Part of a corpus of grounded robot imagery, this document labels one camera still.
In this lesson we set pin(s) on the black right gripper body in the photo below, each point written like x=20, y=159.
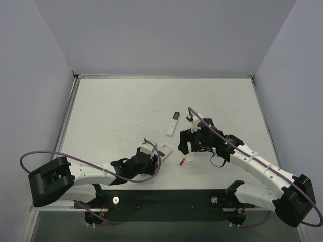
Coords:
x=188, y=140

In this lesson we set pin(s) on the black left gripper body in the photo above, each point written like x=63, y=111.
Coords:
x=154, y=164

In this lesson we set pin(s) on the white remote with red keypad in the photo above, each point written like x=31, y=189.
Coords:
x=164, y=151

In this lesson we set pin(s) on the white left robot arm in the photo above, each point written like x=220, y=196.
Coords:
x=51, y=181

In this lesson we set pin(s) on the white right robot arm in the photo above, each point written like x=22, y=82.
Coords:
x=290, y=197

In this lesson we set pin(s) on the slim white remote with display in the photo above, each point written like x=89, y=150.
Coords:
x=172, y=125

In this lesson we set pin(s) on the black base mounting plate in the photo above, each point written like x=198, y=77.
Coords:
x=161, y=205

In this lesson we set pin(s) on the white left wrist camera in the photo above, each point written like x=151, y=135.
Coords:
x=148, y=146

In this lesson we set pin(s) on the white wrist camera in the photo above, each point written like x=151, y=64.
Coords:
x=148, y=146
x=195, y=122

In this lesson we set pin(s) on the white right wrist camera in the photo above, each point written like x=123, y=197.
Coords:
x=195, y=122

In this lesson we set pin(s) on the aluminium rail frame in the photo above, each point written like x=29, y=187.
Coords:
x=110, y=117

